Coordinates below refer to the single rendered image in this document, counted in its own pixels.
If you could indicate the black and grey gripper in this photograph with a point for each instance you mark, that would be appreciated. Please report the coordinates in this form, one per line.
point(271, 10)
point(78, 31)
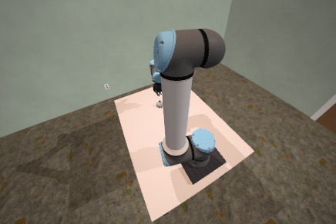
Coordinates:
point(158, 88)

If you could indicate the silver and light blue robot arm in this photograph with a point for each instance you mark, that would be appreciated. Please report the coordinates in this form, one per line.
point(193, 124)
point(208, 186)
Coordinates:
point(176, 55)

